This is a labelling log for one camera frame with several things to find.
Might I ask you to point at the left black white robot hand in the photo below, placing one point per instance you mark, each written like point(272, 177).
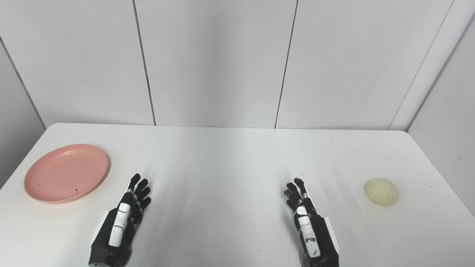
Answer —
point(119, 222)

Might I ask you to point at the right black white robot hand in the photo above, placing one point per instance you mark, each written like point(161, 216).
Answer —
point(310, 230)

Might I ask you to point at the pink round plate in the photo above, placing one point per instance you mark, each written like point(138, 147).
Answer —
point(66, 172)

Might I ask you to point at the cream steamed bun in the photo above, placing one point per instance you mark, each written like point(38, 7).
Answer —
point(381, 192)

